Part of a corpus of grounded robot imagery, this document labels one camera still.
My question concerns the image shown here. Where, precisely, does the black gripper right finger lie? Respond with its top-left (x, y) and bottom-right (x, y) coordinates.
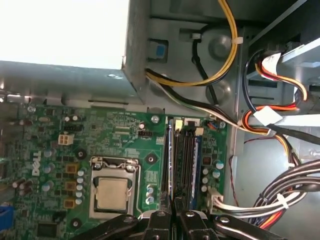
top-left (174, 196), bottom-right (288, 240)

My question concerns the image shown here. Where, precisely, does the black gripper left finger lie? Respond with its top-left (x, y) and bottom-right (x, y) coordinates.
top-left (82, 191), bottom-right (173, 240)

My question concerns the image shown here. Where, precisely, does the black RAM slot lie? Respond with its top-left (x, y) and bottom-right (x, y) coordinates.
top-left (174, 119), bottom-right (185, 198)
top-left (183, 119), bottom-right (193, 201)
top-left (191, 127), bottom-right (204, 211)
top-left (162, 117), bottom-right (176, 201)

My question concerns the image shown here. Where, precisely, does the silver CPU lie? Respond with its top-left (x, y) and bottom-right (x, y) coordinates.
top-left (95, 176), bottom-right (130, 210)

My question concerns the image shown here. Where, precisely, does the metal locking lever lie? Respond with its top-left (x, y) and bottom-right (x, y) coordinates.
top-left (102, 159), bottom-right (140, 169)

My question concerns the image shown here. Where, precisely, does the green motherboard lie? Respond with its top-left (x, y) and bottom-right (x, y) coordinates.
top-left (0, 103), bottom-right (235, 240)

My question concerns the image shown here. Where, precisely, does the blue clip grey holder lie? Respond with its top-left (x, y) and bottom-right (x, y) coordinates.
top-left (147, 38), bottom-right (170, 61)

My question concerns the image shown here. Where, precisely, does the grey power supply unit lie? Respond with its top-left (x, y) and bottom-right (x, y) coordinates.
top-left (0, 0), bottom-right (147, 107)

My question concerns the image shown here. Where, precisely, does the black open PC case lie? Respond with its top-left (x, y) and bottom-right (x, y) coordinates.
top-left (0, 0), bottom-right (320, 226)

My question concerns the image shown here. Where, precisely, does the grey metal drive cage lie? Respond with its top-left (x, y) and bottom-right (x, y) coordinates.
top-left (247, 0), bottom-right (320, 126)

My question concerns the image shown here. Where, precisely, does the white plug with wires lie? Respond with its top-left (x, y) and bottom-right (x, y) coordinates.
top-left (206, 187), bottom-right (311, 216)

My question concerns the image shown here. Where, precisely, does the orange red wire bundle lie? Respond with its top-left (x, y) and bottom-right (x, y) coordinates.
top-left (258, 209), bottom-right (287, 229)

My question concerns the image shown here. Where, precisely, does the black cable bundle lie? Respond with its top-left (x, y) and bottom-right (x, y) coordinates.
top-left (251, 159), bottom-right (320, 218)

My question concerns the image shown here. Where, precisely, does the white black wire bundle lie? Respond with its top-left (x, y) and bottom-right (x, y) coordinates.
top-left (146, 74), bottom-right (251, 131)

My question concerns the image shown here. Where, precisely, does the black flat data cable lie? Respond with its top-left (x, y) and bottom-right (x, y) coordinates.
top-left (269, 124), bottom-right (320, 145)

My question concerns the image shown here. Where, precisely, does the red yellow black wire bundle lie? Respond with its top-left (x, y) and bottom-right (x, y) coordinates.
top-left (241, 48), bottom-right (310, 173)

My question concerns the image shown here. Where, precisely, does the thin black cable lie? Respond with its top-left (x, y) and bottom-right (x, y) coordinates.
top-left (191, 23), bottom-right (220, 106)

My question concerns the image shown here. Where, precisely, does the yellow black power cable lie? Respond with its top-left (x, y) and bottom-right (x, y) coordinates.
top-left (145, 0), bottom-right (244, 88)

